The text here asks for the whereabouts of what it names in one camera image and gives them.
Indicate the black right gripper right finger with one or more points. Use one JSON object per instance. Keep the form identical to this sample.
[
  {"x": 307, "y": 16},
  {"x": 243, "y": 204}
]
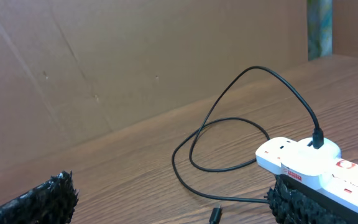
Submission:
[{"x": 292, "y": 202}]

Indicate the white power strip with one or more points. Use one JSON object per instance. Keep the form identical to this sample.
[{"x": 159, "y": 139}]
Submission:
[{"x": 342, "y": 188}]

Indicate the colourful painted panel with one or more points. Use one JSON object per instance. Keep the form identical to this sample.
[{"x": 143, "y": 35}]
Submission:
[{"x": 320, "y": 28}]

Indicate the white USB charger plug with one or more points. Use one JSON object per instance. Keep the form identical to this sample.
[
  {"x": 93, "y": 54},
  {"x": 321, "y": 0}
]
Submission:
[{"x": 309, "y": 166}]

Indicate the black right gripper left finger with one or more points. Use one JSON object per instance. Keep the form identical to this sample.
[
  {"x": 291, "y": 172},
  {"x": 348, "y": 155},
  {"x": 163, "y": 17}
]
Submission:
[{"x": 53, "y": 202}]

